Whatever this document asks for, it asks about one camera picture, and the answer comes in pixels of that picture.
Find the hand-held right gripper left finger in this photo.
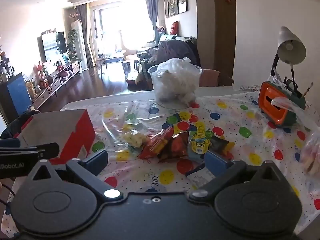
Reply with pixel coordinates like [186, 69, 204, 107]
[26, 149, 123, 202]

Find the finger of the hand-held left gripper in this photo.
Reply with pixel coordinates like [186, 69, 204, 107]
[0, 138, 21, 148]
[35, 142, 60, 159]

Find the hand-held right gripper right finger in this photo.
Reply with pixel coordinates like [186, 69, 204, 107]
[187, 150, 293, 202]

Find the small dark-capped jar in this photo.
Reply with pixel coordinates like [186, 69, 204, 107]
[211, 136, 236, 161]

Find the white snack packet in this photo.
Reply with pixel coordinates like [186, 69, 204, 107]
[186, 165, 216, 190]

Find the yellow cartoon snack packet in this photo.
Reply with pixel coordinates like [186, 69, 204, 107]
[189, 121, 213, 156]

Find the red cardboard box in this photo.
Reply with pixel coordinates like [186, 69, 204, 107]
[15, 109, 96, 165]

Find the dark red snack packet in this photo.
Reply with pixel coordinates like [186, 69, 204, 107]
[157, 131, 190, 162]

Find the clear bag of yellow snacks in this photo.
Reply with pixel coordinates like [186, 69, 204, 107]
[122, 130, 148, 148]

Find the red checkered snack packet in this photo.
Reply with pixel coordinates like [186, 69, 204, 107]
[138, 126, 175, 159]

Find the dark jacket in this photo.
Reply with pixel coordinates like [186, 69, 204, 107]
[0, 110, 41, 140]

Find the dotted plastic tablecloth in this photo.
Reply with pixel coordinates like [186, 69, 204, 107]
[0, 91, 320, 234]

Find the clear plastic wrapper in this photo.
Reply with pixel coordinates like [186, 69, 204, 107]
[101, 104, 150, 155]

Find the dark cabinet with blue panel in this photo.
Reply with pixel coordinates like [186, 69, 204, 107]
[0, 72, 32, 126]

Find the wooden television cabinet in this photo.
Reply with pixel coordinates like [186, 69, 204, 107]
[31, 60, 82, 108]

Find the coffee machine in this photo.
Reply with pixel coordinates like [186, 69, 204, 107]
[0, 57, 15, 81]

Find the brown chair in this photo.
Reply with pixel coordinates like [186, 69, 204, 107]
[199, 69, 235, 87]

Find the clear tub with plastic bag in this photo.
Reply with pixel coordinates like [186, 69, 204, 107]
[147, 57, 203, 108]

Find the translucent plastic bag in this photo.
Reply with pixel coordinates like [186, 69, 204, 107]
[271, 97, 319, 133]

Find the flat screen television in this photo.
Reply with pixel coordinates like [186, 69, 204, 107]
[37, 31, 67, 63]

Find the wooden coffee table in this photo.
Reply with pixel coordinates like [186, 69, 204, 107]
[97, 50, 126, 71]

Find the green potted plant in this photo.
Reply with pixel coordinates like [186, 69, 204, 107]
[66, 29, 78, 61]

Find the white standing air conditioner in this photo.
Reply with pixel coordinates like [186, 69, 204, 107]
[71, 20, 89, 71]

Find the paintbrush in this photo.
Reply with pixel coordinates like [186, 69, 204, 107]
[302, 82, 314, 98]

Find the pile of clothes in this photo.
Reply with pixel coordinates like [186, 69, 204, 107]
[148, 39, 198, 67]

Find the brown curtain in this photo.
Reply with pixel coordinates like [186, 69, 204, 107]
[75, 4, 97, 68]

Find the white desk lamp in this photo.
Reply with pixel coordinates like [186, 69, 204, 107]
[271, 26, 307, 87]

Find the grey blue curtain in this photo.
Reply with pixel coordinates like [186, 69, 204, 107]
[145, 0, 159, 41]

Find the black cable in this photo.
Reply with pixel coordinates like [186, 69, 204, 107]
[0, 180, 16, 217]

